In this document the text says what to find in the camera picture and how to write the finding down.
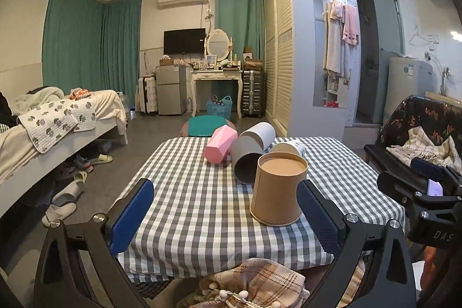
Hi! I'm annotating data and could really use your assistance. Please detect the chair with dark printed cover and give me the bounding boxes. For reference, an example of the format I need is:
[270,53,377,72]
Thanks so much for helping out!
[364,95,462,188]

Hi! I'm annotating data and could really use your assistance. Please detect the teal curtain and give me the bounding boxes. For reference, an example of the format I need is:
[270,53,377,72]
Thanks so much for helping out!
[215,0,268,60]

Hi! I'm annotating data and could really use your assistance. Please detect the white bed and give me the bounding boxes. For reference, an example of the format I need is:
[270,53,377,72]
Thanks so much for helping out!
[0,88,129,219]

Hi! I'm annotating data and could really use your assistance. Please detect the brown paper cup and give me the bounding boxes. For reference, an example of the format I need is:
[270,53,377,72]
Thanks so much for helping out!
[250,152,308,228]

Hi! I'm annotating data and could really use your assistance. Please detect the grey checked tablecloth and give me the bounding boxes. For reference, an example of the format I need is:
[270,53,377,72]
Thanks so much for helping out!
[116,137,407,284]

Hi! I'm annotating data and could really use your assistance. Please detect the yellow slipper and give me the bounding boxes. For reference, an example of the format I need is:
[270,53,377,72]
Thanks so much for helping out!
[88,154,113,166]

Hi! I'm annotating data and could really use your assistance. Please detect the person's right forearm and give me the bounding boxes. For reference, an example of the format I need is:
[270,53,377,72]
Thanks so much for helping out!
[420,246,453,296]

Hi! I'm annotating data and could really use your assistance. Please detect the frosted glass door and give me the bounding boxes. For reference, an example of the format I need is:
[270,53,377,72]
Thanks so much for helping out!
[370,0,405,125]

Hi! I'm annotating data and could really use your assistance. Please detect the plaid fringed scarf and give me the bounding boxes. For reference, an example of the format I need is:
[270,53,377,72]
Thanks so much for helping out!
[386,126,460,165]

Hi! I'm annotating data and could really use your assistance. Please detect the pink hanging towel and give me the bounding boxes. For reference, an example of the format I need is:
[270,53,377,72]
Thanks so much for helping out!
[342,3,361,46]

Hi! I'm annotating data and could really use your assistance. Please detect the white dressing table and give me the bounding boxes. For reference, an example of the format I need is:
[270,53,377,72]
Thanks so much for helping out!
[190,67,244,118]

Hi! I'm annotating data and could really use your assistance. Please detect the white washing machine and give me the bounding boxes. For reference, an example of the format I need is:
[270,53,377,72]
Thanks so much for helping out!
[383,56,434,125]

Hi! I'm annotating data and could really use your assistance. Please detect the dark suitcase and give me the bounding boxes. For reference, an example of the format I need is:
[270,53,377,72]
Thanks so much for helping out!
[241,69,265,118]

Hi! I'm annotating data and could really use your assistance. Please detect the grey sneaker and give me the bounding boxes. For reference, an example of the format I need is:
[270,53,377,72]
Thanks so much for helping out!
[74,156,94,173]

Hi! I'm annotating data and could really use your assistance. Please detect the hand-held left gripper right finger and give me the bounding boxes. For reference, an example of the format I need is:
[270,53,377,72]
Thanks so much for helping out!
[297,180,418,308]

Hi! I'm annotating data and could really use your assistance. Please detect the cream blanket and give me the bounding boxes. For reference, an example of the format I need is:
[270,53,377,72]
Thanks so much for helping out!
[0,89,128,183]

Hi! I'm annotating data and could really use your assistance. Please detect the white louvred wardrobe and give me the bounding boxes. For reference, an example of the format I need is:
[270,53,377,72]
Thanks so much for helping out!
[262,0,353,138]

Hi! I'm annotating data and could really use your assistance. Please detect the brown box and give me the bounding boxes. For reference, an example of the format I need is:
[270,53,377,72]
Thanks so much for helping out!
[243,53,264,70]

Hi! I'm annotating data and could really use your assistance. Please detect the stool with teal cushion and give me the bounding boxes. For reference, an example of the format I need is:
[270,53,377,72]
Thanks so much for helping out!
[181,115,238,139]

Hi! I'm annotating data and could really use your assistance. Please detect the white suitcase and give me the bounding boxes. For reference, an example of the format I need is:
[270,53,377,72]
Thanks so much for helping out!
[139,76,159,115]

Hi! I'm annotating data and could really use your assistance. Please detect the wire clothes hanger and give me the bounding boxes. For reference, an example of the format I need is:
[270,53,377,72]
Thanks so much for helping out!
[409,25,440,46]

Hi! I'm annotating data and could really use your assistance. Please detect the silver small fridge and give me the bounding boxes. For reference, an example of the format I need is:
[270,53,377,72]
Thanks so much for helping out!
[155,64,189,116]

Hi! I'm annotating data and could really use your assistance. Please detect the white hanging towel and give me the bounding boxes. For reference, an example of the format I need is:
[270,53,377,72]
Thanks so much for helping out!
[323,0,344,76]

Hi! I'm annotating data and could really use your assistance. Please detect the oval vanity mirror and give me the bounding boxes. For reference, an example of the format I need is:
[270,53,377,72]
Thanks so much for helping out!
[205,28,234,64]

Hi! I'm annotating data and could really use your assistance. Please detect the white slipper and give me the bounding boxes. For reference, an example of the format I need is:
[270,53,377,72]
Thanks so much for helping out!
[51,181,86,206]
[41,203,77,227]

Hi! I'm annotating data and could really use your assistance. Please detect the plaid blanket with pompoms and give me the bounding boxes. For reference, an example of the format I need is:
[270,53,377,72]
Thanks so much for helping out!
[196,257,312,308]

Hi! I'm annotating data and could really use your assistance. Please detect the green curtain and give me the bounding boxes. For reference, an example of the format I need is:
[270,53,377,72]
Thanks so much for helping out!
[42,0,144,93]

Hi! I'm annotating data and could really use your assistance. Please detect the grey cup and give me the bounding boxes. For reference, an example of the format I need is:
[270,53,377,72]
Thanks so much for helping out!
[230,122,277,185]

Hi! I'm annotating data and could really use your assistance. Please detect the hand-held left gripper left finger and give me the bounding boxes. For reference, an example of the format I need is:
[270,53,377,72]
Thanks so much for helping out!
[33,178,155,308]

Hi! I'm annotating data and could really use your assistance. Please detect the blue plastic basket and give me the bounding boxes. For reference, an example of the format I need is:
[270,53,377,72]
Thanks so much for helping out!
[206,95,233,117]

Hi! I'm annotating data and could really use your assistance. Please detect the white printed cup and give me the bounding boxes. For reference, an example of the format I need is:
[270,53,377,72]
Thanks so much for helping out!
[270,140,306,158]

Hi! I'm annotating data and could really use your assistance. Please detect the leaf patterned quilt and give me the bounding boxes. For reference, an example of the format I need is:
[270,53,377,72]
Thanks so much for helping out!
[17,100,98,154]

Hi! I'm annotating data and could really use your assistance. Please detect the black television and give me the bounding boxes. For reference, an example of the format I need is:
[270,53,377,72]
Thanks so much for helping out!
[163,28,206,55]

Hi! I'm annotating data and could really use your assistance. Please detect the pink faceted cup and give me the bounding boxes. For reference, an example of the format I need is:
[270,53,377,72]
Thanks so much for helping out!
[203,125,239,164]

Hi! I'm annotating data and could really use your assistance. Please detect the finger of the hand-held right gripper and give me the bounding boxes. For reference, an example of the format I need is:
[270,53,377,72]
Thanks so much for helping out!
[410,156,452,183]
[376,171,431,205]

